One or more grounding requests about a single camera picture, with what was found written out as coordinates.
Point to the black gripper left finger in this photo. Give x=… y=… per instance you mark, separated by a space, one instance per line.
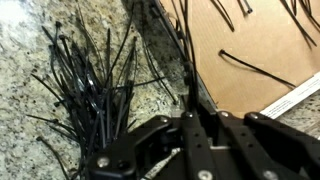
x=132 y=155

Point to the shallow cardboard box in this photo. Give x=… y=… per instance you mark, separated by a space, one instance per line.
x=260 y=56

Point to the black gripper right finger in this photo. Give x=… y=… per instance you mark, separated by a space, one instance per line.
x=257 y=147

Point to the black zip ties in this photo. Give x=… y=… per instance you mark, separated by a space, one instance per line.
x=253 y=68
x=96 y=90

